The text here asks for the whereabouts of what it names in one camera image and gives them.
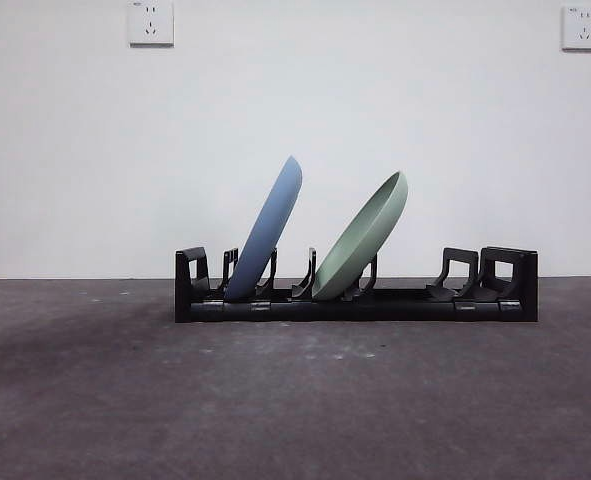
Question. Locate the blue round plate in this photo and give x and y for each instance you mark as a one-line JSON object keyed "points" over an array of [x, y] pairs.
{"points": [[270, 225]]}

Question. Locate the pale green round plate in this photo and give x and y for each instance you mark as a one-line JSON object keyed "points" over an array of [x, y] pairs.
{"points": [[360, 240]]}

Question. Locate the white wall socket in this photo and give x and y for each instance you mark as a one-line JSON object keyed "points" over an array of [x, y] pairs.
{"points": [[582, 29], [150, 22]]}

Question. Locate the black plate rack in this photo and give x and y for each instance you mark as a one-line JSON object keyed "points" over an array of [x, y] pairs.
{"points": [[400, 310]]}

